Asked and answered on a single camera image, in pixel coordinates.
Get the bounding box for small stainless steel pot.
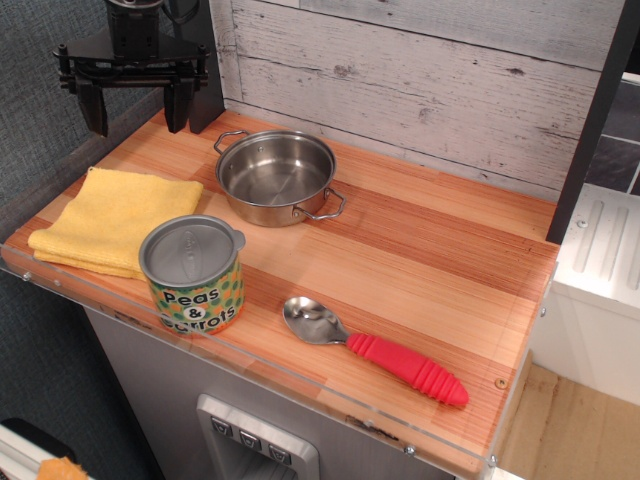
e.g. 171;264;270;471
213;130;347;227

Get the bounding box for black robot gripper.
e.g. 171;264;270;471
53;1;210;137

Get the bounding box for clear acrylic table edge guard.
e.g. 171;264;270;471
1;246;497;479

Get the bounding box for white toy sink unit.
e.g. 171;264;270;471
529;73;639;403

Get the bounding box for silver ice dispenser panel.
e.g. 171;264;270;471
196;394;321;479

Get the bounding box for red handled metal spoon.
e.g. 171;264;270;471
282;297;470;406

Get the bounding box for orange object bottom left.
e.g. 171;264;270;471
36;457;90;480

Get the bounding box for dark vertical frame post right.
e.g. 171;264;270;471
546;0;639;245

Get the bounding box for folded yellow cloth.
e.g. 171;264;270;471
28;167;204;279

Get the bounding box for peas and carrots toy can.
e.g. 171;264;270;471
139;215;246;335

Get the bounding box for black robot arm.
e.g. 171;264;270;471
53;1;210;137

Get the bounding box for grey toy kitchen cabinet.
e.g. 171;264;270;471
88;310;489;479

